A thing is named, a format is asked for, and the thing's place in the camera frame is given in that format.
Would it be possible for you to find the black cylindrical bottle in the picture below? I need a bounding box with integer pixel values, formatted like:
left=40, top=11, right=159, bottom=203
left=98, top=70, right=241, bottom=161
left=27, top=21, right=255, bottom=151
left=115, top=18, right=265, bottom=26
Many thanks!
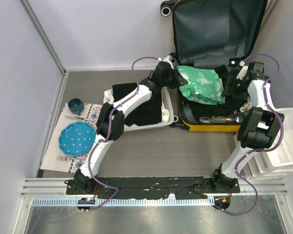
left=210, top=116, right=236, bottom=124

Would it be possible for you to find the white compartment organizer tray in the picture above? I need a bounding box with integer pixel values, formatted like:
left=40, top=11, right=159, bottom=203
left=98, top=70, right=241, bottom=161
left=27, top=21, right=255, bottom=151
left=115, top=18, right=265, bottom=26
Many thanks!
left=241, top=108, right=293, bottom=179

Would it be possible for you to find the white blue round tin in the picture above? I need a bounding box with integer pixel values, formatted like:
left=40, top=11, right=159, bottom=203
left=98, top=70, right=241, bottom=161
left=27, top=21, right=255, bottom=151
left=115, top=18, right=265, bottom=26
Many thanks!
left=199, top=117, right=211, bottom=123

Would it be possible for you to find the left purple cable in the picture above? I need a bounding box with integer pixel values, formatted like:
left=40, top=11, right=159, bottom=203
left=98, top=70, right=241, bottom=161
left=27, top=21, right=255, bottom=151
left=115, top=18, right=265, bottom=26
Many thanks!
left=84, top=56, right=163, bottom=212

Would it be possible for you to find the black garment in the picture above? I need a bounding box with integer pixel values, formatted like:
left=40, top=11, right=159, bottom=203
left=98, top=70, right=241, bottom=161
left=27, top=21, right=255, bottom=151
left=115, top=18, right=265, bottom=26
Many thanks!
left=179, top=65, right=247, bottom=119
left=112, top=83, right=162, bottom=127

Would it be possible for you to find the floral patterned small pouch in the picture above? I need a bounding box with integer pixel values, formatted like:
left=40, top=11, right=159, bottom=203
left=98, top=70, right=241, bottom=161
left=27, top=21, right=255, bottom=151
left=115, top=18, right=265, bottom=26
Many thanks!
left=239, top=101, right=252, bottom=113

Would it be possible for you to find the small blue cup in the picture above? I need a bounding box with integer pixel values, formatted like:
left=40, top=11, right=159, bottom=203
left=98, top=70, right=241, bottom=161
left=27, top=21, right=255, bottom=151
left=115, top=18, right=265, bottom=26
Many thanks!
left=68, top=98, right=84, bottom=116

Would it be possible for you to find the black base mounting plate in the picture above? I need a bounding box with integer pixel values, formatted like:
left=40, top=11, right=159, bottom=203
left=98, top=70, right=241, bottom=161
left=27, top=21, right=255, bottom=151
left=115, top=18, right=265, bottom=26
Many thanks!
left=64, top=176, right=240, bottom=200

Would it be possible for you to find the white perforated plastic basket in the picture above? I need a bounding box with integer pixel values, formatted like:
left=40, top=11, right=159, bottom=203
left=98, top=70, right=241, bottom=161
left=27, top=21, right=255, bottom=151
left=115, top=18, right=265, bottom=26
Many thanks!
left=103, top=87, right=174, bottom=132

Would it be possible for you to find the silver fork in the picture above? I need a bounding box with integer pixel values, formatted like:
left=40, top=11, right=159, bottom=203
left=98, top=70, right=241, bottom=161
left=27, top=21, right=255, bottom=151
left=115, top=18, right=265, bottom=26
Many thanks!
left=56, top=156, right=75, bottom=161

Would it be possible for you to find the blue dotted plate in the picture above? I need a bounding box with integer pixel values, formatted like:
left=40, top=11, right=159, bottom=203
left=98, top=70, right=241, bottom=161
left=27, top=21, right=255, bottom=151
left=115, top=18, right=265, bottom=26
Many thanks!
left=58, top=121, right=96, bottom=157

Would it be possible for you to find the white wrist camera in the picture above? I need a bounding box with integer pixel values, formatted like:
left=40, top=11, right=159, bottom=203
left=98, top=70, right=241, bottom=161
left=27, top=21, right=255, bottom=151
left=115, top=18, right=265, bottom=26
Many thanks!
left=162, top=55, right=177, bottom=69
left=236, top=60, right=248, bottom=80

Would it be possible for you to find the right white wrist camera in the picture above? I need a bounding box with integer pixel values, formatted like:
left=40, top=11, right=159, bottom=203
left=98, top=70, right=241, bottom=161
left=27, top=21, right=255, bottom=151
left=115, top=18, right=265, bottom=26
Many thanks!
left=236, top=60, right=248, bottom=80

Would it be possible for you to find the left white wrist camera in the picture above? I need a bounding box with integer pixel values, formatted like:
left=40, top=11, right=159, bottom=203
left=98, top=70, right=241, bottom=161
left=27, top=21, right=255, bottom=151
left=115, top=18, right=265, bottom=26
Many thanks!
left=162, top=55, right=177, bottom=69

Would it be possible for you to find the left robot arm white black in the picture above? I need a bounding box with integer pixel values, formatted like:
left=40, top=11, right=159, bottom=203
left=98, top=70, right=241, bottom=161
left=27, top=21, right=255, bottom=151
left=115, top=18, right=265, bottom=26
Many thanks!
left=74, top=56, right=181, bottom=195

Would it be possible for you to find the aluminium rail frame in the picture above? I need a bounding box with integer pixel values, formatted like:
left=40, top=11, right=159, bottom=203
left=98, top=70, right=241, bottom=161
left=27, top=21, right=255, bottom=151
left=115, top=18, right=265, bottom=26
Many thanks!
left=21, top=177, right=288, bottom=210

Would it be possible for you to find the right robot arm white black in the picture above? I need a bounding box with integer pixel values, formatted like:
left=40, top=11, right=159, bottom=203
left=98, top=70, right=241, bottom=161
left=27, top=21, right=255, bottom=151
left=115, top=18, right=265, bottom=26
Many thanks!
left=210, top=62, right=285, bottom=193

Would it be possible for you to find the green white tie-dye shirt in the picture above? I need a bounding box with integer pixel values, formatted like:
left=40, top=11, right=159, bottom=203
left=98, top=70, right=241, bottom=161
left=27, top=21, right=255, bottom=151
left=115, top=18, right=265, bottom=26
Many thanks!
left=177, top=65, right=226, bottom=105

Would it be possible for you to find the yellow cartoon hard-shell suitcase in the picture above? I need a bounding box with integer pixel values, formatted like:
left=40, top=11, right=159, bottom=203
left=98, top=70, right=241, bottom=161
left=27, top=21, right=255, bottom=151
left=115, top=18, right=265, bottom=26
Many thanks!
left=160, top=0, right=267, bottom=132

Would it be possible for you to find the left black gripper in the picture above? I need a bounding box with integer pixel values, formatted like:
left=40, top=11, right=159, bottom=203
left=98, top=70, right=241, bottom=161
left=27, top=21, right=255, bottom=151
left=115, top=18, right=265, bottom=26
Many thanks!
left=160, top=66, right=187, bottom=89

